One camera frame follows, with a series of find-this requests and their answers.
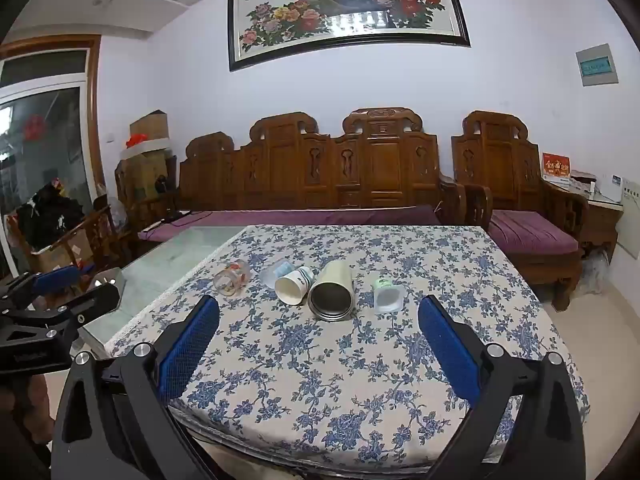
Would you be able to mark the grey wall electrical panel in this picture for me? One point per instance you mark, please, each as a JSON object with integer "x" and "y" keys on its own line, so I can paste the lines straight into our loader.
{"x": 596, "y": 64}

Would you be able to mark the clear plastic cup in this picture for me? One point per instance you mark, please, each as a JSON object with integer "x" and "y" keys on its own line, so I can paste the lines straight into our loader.
{"x": 275, "y": 271}

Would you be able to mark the cream steel tumbler cup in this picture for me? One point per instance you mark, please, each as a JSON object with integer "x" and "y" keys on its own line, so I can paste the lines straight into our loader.
{"x": 334, "y": 292}

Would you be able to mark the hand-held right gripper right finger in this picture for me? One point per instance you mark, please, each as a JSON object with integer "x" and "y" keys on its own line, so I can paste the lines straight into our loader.
{"x": 447, "y": 350}

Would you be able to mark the clear glass cup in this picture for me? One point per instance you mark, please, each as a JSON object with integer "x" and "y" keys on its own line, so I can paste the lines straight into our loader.
{"x": 231, "y": 280}

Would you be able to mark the white box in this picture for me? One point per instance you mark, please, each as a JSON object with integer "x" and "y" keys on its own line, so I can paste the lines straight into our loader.
{"x": 610, "y": 189}

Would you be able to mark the small cardboard box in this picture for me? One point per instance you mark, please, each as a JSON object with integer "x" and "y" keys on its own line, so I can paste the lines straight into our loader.
{"x": 149, "y": 125}

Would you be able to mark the red window decoration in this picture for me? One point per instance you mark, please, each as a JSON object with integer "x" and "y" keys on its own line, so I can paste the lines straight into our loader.
{"x": 34, "y": 127}

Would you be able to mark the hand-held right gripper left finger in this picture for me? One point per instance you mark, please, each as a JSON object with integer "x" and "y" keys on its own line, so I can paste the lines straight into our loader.
{"x": 190, "y": 347}

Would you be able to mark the red cloth item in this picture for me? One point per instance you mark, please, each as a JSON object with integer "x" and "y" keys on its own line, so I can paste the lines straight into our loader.
{"x": 136, "y": 140}

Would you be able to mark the small white plastic cup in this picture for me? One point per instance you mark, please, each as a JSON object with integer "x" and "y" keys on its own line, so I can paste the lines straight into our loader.
{"x": 385, "y": 296}

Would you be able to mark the wooden door frame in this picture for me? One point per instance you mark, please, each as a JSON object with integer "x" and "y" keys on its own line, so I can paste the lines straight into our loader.
{"x": 92, "y": 110}

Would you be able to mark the square purple seat cushion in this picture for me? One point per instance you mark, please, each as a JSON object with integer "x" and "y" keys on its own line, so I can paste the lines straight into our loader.
{"x": 530, "y": 234}

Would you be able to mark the long purple seat cushion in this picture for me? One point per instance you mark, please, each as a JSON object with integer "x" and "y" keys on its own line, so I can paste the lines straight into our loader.
{"x": 300, "y": 217}

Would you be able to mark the framed peacock flower painting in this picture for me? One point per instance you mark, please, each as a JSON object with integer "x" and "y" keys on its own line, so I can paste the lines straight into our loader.
{"x": 345, "y": 5}

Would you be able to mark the pile of dark clothes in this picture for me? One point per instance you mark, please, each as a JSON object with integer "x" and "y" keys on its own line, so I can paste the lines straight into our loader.
{"x": 50, "y": 217}

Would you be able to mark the large cardboard box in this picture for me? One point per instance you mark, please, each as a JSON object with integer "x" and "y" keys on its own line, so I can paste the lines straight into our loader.
{"x": 145, "y": 175}

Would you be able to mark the carved wooden sofa bench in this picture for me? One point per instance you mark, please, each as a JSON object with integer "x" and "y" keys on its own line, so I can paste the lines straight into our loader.
{"x": 320, "y": 170}

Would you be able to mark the wooden chair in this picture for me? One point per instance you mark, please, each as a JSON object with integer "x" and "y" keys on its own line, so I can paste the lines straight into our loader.
{"x": 85, "y": 240}

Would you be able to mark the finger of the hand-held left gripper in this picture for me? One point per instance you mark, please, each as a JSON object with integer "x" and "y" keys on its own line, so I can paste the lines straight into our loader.
{"x": 55, "y": 279}
{"x": 92, "y": 301}

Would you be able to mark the carved wooden armchair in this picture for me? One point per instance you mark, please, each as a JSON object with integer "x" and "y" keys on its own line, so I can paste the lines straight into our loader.
{"x": 505, "y": 170}

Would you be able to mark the clear plastic bag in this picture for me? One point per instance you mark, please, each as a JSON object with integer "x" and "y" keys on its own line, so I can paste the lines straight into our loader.
{"x": 595, "y": 272}

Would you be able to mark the white wall radiator panel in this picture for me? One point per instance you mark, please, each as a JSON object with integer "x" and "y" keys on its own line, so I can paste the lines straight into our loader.
{"x": 631, "y": 220}

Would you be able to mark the blue floral tablecloth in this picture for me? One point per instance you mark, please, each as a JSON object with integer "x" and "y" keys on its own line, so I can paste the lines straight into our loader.
{"x": 310, "y": 375}

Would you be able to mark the white power strip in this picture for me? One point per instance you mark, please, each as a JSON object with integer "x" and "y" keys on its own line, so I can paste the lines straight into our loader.
{"x": 150, "y": 228}

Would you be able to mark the wooden side table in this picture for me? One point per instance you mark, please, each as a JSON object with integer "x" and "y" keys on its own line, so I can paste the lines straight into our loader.
{"x": 602, "y": 222}

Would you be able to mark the white paper cup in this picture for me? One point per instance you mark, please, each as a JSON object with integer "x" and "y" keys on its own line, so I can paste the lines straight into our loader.
{"x": 295, "y": 286}

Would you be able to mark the red gift box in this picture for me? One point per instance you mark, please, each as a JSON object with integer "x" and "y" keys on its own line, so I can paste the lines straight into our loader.
{"x": 556, "y": 164}

